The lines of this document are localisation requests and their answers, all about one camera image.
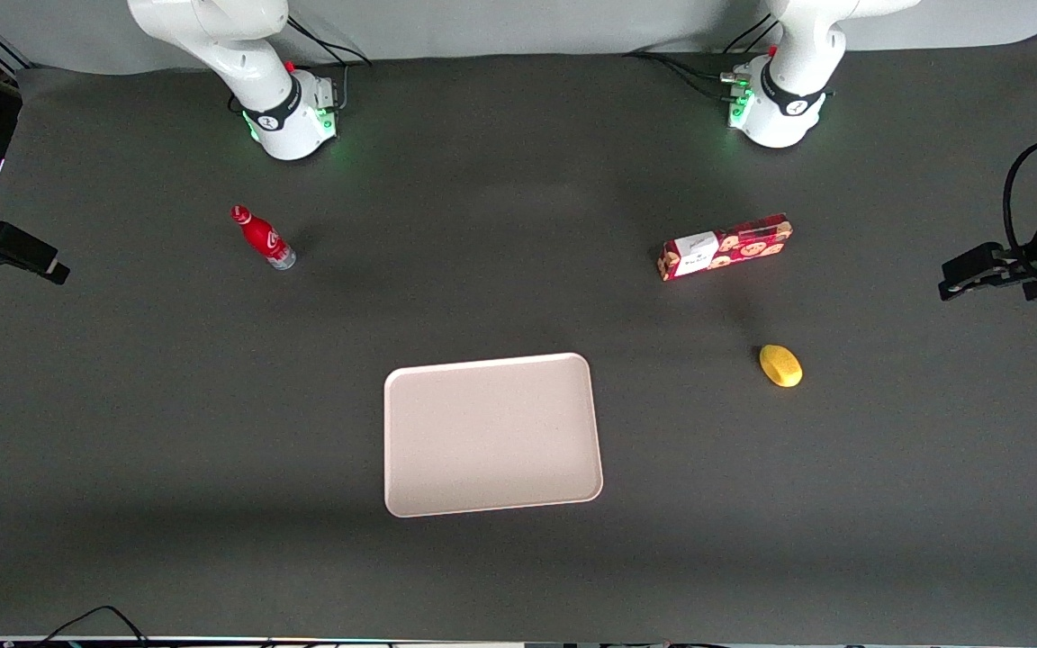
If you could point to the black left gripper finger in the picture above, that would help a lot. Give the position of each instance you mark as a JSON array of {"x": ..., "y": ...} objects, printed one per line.
[
  {"x": 978, "y": 284},
  {"x": 973, "y": 259}
]

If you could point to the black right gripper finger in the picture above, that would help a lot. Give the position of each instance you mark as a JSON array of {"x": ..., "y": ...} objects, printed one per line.
[
  {"x": 28, "y": 245},
  {"x": 49, "y": 268}
]

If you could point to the red coke bottle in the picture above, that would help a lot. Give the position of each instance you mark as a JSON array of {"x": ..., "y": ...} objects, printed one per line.
[{"x": 265, "y": 238}]

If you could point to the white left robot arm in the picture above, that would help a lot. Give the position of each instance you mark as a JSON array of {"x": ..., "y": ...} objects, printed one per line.
[{"x": 784, "y": 99}]

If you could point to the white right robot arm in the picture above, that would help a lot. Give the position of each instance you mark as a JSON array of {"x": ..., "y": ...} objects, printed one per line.
[{"x": 277, "y": 110}]

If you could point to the white rectangular tray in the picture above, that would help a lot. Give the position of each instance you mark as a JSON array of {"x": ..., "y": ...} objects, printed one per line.
[{"x": 491, "y": 435}]

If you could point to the yellow lemon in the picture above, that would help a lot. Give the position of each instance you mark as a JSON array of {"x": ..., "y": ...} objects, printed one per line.
[{"x": 780, "y": 366}]

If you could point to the red cookie box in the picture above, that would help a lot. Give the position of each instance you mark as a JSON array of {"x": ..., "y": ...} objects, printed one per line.
[{"x": 724, "y": 248}]

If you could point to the dark grey table mat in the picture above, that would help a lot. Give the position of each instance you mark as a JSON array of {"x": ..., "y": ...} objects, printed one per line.
[{"x": 518, "y": 567}]

